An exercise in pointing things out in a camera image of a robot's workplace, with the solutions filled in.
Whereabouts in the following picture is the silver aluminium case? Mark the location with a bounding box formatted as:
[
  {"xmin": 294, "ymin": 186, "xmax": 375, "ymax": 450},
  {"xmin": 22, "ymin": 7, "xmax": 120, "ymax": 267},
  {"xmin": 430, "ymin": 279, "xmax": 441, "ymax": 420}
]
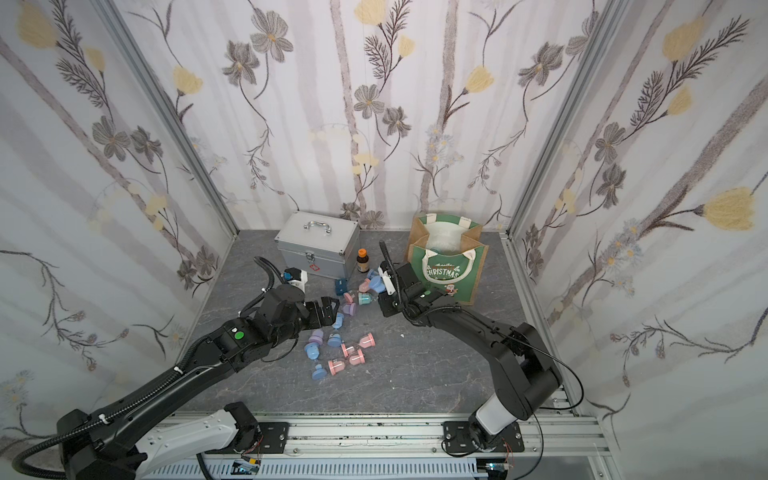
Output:
[{"xmin": 275, "ymin": 211, "xmax": 360, "ymax": 279}]

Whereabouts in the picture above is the green hourglass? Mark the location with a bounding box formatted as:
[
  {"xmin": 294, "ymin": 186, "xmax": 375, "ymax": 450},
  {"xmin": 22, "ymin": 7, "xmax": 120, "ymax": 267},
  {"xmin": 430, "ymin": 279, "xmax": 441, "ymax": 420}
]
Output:
[{"xmin": 358, "ymin": 292, "xmax": 376, "ymax": 305}]

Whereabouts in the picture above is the blue hourglass front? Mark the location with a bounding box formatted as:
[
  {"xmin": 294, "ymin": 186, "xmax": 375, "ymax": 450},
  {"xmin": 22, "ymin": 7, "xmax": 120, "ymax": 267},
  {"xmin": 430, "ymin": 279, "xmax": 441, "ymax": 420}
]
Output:
[{"xmin": 311, "ymin": 364, "xmax": 328, "ymax": 381}]

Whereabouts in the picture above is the teal pill box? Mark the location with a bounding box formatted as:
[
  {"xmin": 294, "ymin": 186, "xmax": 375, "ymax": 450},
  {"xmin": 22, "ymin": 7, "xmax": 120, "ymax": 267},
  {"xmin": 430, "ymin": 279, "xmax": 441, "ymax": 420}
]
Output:
[{"xmin": 334, "ymin": 278, "xmax": 348, "ymax": 296}]

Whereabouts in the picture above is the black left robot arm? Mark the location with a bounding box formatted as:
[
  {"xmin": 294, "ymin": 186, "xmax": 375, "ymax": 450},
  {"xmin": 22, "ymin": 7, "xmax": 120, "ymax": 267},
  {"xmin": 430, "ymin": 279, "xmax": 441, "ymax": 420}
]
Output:
[{"xmin": 12, "ymin": 257, "xmax": 340, "ymax": 479}]

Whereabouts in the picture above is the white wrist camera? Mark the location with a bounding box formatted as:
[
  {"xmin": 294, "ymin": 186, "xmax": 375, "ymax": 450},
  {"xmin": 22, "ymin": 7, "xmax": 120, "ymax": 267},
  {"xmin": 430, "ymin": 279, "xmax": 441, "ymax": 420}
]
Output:
[
  {"xmin": 282, "ymin": 267, "xmax": 308, "ymax": 292},
  {"xmin": 378, "ymin": 267, "xmax": 396, "ymax": 295}
]

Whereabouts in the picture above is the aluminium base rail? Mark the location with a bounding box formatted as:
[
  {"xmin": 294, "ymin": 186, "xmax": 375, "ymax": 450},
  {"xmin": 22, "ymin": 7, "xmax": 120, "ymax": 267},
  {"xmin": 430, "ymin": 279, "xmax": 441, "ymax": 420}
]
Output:
[{"xmin": 139, "ymin": 411, "xmax": 620, "ymax": 479}]

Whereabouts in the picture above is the purple hourglass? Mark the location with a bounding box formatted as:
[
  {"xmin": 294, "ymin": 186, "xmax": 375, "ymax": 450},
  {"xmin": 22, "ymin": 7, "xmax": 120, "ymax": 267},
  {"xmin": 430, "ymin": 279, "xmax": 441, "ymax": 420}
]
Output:
[
  {"xmin": 342, "ymin": 303, "xmax": 358, "ymax": 316},
  {"xmin": 308, "ymin": 329, "xmax": 324, "ymax": 345}
]

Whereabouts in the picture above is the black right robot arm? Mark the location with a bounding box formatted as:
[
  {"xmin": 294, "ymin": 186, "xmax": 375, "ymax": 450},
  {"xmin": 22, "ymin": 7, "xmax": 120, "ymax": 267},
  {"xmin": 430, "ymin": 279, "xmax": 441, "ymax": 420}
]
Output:
[{"xmin": 378, "ymin": 240, "xmax": 569, "ymax": 451}]

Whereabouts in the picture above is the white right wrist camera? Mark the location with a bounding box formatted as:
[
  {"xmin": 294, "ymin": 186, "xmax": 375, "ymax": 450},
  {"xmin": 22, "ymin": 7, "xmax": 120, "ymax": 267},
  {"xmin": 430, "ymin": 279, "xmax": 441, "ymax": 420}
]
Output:
[{"xmin": 378, "ymin": 267, "xmax": 396, "ymax": 295}]

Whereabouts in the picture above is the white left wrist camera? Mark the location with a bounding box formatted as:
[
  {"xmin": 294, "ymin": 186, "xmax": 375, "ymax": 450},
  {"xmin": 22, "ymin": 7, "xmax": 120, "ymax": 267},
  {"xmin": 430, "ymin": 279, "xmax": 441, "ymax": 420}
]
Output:
[{"xmin": 282, "ymin": 267, "xmax": 308, "ymax": 292}]

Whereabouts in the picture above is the pink hourglass lower pair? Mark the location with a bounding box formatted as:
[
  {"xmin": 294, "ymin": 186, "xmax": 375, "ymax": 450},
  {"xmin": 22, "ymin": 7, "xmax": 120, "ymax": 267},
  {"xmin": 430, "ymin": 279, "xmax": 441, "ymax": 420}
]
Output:
[{"xmin": 341, "ymin": 344, "xmax": 366, "ymax": 366}]

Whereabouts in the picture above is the blue hourglass number 30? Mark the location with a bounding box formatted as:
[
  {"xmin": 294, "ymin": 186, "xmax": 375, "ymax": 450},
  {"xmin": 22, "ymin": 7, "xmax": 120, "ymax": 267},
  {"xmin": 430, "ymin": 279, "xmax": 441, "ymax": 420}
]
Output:
[{"xmin": 304, "ymin": 342, "xmax": 320, "ymax": 360}]

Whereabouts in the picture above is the brown bottle orange cap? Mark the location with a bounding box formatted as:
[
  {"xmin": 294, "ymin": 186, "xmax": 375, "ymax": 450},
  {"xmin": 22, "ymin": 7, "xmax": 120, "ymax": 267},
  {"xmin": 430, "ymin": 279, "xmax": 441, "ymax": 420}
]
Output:
[{"xmin": 356, "ymin": 248, "xmax": 370, "ymax": 273}]

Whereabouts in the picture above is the green burlap canvas bag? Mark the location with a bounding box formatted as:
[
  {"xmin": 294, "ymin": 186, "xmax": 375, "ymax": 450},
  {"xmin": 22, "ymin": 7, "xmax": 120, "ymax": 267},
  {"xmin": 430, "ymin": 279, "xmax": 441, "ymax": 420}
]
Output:
[{"xmin": 406, "ymin": 213, "xmax": 489, "ymax": 305}]

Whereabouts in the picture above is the blue hourglass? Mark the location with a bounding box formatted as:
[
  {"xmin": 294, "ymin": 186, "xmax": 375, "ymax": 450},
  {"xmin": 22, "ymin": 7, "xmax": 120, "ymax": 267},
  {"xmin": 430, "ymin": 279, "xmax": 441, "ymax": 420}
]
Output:
[
  {"xmin": 311, "ymin": 364, "xmax": 328, "ymax": 381},
  {"xmin": 368, "ymin": 274, "xmax": 387, "ymax": 294}
]

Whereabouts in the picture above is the pink hourglass small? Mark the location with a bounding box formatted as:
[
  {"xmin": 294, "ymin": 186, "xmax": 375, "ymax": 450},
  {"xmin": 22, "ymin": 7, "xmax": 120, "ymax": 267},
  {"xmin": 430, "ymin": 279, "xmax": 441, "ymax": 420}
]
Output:
[{"xmin": 358, "ymin": 333, "xmax": 376, "ymax": 349}]

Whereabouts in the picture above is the purple hourglass standing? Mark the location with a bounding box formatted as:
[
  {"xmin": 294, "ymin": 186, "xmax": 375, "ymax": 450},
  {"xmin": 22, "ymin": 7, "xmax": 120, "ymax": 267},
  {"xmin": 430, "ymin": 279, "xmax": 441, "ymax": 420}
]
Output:
[{"xmin": 308, "ymin": 329, "xmax": 324, "ymax": 345}]

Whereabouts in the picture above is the pink hourglass number 15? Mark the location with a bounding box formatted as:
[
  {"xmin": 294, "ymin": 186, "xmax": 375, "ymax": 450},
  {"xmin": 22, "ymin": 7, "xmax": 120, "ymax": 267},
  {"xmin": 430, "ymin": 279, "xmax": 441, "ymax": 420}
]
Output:
[{"xmin": 328, "ymin": 359, "xmax": 347, "ymax": 376}]

